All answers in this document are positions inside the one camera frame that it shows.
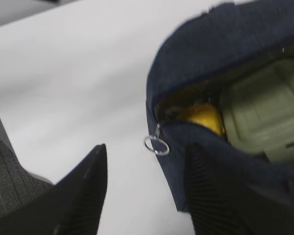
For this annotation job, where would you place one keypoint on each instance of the green lid glass lunch box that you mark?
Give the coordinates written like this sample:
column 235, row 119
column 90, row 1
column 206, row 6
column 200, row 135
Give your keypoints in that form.
column 258, row 112

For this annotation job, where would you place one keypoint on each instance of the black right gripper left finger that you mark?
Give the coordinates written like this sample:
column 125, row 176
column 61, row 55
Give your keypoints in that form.
column 72, row 207

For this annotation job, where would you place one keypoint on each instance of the yellow pear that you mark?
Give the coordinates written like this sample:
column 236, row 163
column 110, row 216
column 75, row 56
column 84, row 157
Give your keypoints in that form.
column 204, row 114

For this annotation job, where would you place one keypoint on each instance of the navy blue lunch bag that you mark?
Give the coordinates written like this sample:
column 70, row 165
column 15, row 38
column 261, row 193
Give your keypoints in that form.
column 203, row 49

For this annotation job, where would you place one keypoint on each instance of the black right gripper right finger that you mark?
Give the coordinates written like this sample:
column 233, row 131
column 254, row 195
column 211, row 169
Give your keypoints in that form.
column 235, row 195

